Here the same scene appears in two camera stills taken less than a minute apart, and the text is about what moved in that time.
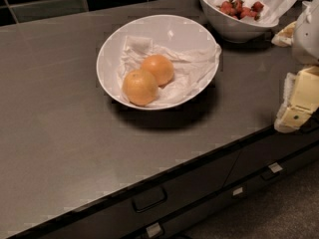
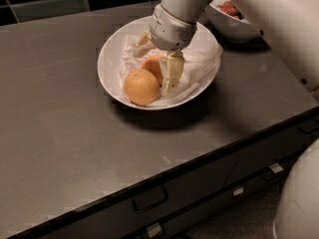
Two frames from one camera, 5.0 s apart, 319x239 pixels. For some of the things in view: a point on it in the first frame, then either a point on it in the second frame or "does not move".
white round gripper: x=307 y=37 → x=169 y=31
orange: x=160 y=67 does not move
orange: x=140 y=88 does not move
